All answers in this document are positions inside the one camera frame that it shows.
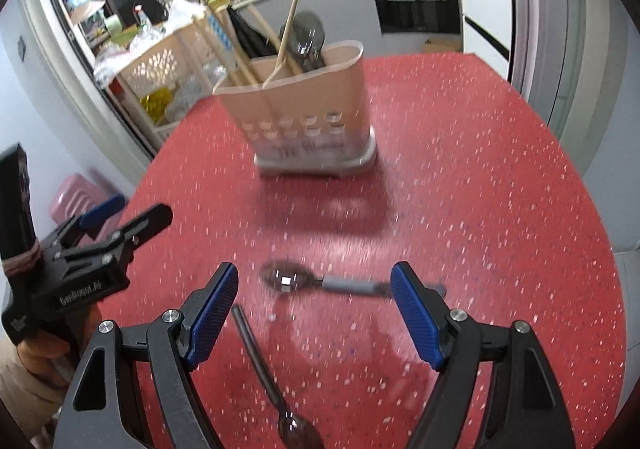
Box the black garment on rack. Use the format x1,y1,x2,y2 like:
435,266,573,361
227,7,278,59

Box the dark spoon grey handle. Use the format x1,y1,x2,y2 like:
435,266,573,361
259,259,393,299

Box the person's left hand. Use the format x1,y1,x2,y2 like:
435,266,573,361
16,331,70,388

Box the yellow green basket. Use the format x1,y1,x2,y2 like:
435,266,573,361
206,0,231,13

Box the beige plastic utensil holder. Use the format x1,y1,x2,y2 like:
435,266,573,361
213,40,378,177

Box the wooden chopstick in holder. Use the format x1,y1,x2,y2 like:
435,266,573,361
246,4,304,76

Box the built-in black oven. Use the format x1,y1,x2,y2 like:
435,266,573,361
374,0,461,34

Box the plain bamboo chopstick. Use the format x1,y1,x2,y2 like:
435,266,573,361
215,5,262,85

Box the pink plastic stool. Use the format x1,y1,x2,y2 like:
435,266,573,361
49,174,123,247

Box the blue patterned wooden chopstick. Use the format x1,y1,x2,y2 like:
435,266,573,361
193,16,258,86

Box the patterned tip bamboo chopstick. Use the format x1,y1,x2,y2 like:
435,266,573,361
262,0,304,87

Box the cream perforated storage rack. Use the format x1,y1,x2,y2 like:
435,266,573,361
112,21,226,151

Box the cardboard box on floor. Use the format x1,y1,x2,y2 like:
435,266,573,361
422,38,462,54

